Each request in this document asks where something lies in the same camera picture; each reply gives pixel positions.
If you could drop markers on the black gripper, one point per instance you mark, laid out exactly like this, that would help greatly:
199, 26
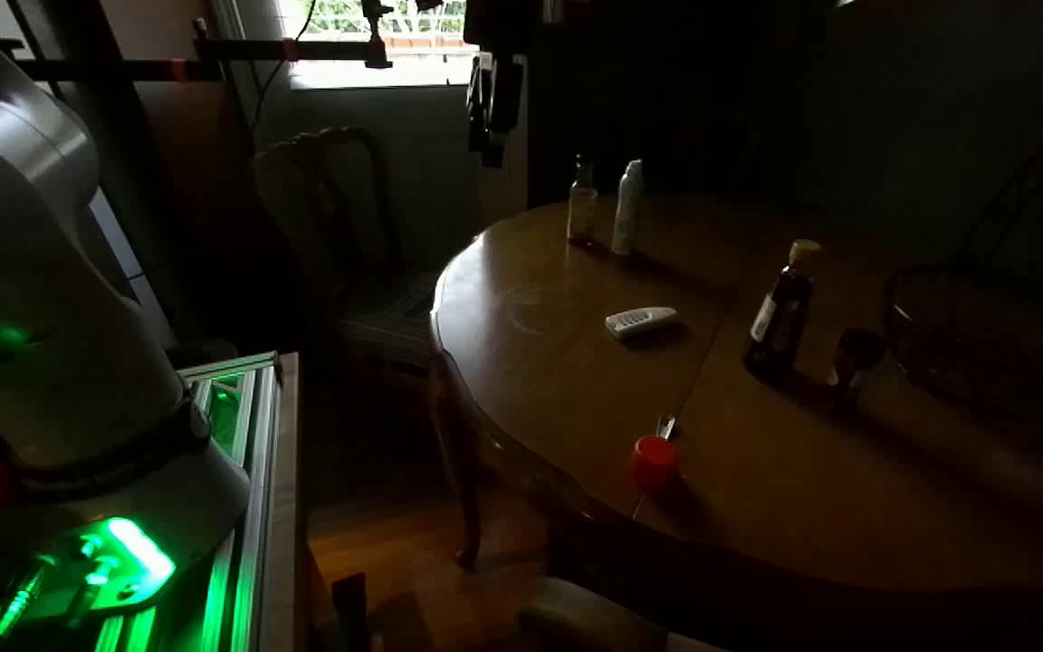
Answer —
487, 97

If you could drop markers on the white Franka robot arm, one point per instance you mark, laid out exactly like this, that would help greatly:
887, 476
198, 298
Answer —
52, 301

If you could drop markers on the bright window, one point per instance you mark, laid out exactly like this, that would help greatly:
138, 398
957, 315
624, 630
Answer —
379, 48

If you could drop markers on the clear glass bottle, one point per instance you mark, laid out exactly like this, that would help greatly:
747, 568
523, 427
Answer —
580, 204

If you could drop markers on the white plastic bottle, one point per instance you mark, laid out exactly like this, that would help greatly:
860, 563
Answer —
627, 208

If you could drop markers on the wooden chair with cushioned seat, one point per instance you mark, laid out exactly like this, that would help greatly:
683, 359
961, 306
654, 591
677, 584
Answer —
347, 295

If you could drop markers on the dark clamp bar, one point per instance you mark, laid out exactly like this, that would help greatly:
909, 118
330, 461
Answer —
181, 58

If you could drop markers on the dark bottle with cork cap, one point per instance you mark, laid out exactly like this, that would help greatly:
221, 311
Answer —
780, 315

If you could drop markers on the small red cup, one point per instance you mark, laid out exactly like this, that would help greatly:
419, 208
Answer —
654, 461

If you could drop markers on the small dark shaker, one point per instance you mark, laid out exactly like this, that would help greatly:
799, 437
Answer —
854, 359

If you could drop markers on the wooden side board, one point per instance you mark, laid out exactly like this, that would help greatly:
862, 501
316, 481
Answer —
292, 520

